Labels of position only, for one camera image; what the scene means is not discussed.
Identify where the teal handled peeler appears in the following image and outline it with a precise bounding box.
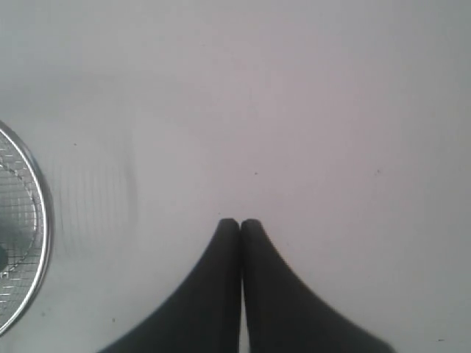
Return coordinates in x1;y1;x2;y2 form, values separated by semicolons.
0;246;9;271

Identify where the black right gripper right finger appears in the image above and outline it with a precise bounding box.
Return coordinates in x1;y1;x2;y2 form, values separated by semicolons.
241;219;393;353

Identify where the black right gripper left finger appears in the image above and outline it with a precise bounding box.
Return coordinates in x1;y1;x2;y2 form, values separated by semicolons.
105;218;241;352

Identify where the oval wire mesh basket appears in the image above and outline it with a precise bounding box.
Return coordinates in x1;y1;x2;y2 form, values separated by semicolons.
1;122;54;335

